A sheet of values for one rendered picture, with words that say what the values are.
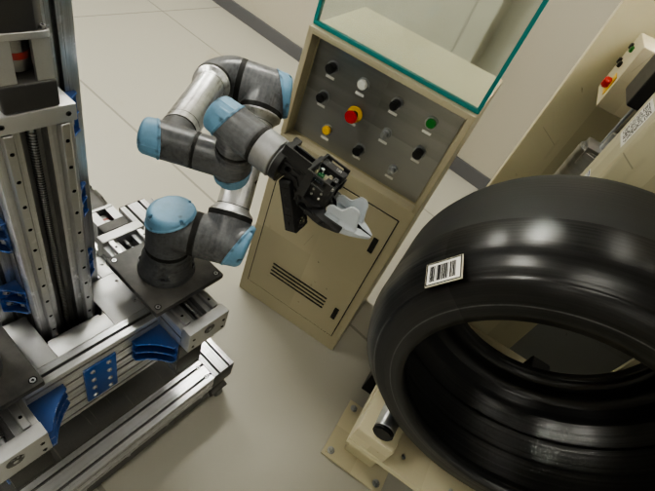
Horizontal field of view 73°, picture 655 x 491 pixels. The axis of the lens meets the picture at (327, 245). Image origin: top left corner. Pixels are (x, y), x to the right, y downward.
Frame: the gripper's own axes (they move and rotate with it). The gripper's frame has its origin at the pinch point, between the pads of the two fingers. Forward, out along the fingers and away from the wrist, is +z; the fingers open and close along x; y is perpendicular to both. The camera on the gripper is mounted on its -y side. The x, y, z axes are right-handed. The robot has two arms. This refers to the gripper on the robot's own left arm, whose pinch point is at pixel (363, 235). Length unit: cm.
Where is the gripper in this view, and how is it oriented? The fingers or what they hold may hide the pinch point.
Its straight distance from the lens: 79.4
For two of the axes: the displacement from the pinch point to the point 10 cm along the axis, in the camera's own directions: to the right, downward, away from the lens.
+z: 7.9, 6.1, -0.7
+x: 4.7, -5.2, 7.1
